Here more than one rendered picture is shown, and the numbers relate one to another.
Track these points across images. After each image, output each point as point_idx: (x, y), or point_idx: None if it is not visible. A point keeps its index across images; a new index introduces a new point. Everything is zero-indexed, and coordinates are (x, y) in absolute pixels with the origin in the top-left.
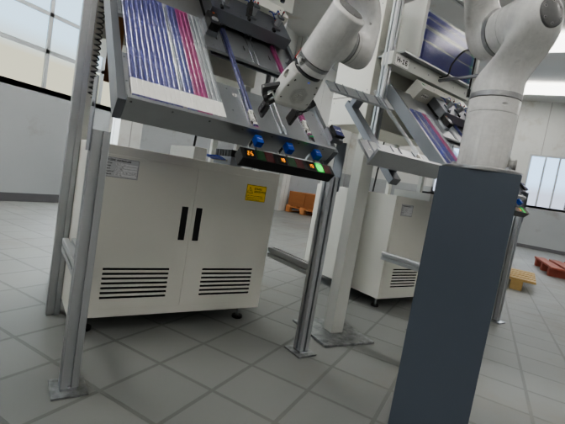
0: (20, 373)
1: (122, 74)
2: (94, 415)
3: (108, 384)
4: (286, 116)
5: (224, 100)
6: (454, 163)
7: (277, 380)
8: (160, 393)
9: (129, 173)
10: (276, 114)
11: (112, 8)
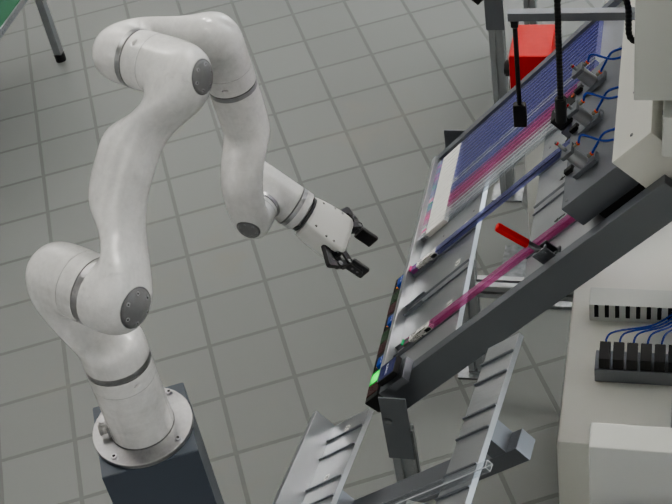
0: (522, 344)
1: (461, 137)
2: None
3: (467, 395)
4: (367, 267)
5: (455, 220)
6: (167, 388)
7: None
8: (430, 426)
9: None
10: (442, 284)
11: (548, 55)
